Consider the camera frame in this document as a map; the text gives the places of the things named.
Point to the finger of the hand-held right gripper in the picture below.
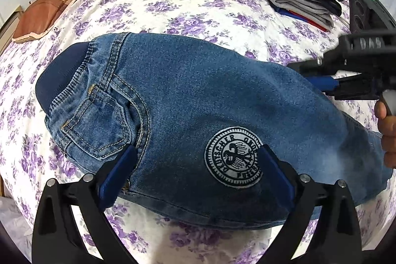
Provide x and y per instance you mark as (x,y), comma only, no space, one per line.
(321,64)
(323,84)

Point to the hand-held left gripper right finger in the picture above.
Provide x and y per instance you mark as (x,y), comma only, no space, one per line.
(278,171)

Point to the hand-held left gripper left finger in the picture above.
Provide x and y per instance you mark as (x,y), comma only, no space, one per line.
(119,174)

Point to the blue denim pants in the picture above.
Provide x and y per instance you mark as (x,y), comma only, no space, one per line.
(185,97)

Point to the person's right hand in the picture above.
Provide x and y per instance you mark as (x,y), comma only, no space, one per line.
(389,140)

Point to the folded red garment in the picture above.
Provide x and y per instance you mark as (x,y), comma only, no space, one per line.
(309,20)

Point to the folded blue garment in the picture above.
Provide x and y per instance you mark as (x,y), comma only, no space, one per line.
(284,12)

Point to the folded grey garment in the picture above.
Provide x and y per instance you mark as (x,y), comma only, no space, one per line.
(297,4)

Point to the purple floral bedsheet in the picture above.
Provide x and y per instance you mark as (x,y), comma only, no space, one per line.
(201,19)

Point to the beige wooden frame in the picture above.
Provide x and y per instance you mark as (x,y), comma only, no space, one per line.
(9,26)

